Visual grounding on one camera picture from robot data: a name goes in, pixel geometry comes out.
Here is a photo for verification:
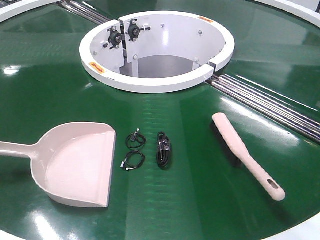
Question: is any white outer rim right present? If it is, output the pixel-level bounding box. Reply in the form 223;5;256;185
256;0;320;28

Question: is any white rim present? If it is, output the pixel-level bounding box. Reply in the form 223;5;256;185
256;0;320;28
0;0;58;23

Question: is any white central conveyor ring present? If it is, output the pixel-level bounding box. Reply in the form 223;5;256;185
78;10;236;94

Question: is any white outer rim left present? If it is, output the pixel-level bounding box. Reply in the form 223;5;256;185
0;0;58;23

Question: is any bundled black cable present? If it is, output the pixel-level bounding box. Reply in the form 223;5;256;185
155;131;173;171

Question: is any black bearing mount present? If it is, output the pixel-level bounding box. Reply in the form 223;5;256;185
107;25;122;50
127;19;151;42

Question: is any small black cable coil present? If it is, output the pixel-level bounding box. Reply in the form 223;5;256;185
120;150;146;172
125;128;147;151

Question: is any right black bearing mount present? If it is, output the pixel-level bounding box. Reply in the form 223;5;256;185
127;19;151;42

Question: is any lower small black cable coil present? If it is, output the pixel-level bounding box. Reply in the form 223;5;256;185
120;150;146;172

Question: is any far chrome roller set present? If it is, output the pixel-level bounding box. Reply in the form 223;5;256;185
58;0;111;25

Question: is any pink plastic dustpan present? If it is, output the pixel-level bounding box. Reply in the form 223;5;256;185
0;122;116;208

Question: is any upper small black cable coil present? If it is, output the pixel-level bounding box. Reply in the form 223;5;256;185
125;128;147;151

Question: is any pink hand brush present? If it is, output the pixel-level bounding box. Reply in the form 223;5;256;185
212;112;286;201

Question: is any left black bearing mount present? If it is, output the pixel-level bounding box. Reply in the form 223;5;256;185
107;25;122;50

